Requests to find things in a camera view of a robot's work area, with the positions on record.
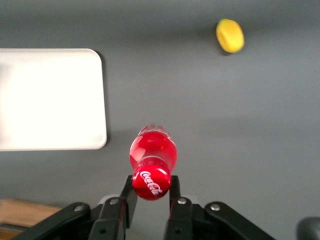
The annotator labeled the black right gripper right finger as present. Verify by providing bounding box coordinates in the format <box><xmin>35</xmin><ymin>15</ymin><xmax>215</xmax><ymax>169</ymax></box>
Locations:
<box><xmin>164</xmin><ymin>174</ymin><xmax>195</xmax><ymax>240</ymax></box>

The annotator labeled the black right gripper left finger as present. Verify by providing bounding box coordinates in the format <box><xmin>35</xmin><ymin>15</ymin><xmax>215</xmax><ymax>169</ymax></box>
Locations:
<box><xmin>88</xmin><ymin>174</ymin><xmax>139</xmax><ymax>240</ymax></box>

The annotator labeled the red coke bottle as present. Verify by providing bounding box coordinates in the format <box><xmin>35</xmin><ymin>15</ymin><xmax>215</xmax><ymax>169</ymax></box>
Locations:
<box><xmin>128</xmin><ymin>123</ymin><xmax>178</xmax><ymax>201</ymax></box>

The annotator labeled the beige rectangular tray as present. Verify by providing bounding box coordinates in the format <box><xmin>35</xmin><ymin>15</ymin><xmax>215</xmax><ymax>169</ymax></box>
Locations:
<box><xmin>0</xmin><ymin>47</ymin><xmax>108</xmax><ymax>152</ymax></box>

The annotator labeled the wooden drawer cabinet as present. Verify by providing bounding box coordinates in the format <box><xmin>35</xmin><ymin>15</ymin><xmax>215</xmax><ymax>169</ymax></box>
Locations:
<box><xmin>0</xmin><ymin>197</ymin><xmax>64</xmax><ymax>240</ymax></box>

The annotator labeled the yellow lemon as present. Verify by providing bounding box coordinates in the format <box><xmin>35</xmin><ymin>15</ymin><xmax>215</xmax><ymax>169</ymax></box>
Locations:
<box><xmin>215</xmin><ymin>18</ymin><xmax>246</xmax><ymax>54</ymax></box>

